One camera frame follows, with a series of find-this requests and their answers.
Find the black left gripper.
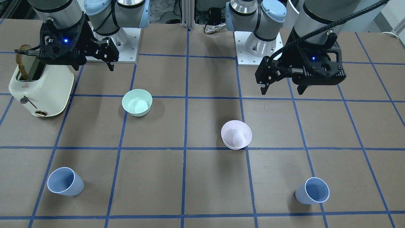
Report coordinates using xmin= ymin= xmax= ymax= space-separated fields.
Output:
xmin=255 ymin=38 xmax=346 ymax=95

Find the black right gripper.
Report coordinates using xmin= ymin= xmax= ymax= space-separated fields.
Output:
xmin=38 ymin=16 xmax=120 ymax=71

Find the blue cup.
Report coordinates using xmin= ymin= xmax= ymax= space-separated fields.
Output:
xmin=295 ymin=177 xmax=330 ymax=205
xmin=47 ymin=167 xmax=84 ymax=196

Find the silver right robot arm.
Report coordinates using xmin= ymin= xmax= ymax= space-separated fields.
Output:
xmin=15 ymin=0 xmax=150 ymax=71

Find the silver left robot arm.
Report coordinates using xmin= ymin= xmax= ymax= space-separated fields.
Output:
xmin=225 ymin=0 xmax=387 ymax=95

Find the cream white toaster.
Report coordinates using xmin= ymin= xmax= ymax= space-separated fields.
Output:
xmin=9 ymin=65 xmax=75 ymax=117

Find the mint green bowl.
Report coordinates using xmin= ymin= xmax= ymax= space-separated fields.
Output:
xmin=121 ymin=89 xmax=153 ymax=117

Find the brown bread slice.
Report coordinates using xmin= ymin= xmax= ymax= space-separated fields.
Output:
xmin=16 ymin=53 xmax=36 ymax=80

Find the pale pink bowl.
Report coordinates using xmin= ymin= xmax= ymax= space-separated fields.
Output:
xmin=221 ymin=120 xmax=252 ymax=150

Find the black electronics box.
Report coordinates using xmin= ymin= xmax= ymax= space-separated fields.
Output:
xmin=206 ymin=7 xmax=222 ymax=24

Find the black braided cable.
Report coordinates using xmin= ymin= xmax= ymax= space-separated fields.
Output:
xmin=269 ymin=0 xmax=390 ymax=64
xmin=14 ymin=44 xmax=43 ymax=59

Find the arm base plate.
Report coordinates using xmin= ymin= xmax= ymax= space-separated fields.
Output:
xmin=234 ymin=31 xmax=283 ymax=67
xmin=93 ymin=28 xmax=142 ymax=65

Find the aluminium frame post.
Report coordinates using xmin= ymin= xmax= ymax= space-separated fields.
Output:
xmin=181 ymin=0 xmax=196 ymax=31

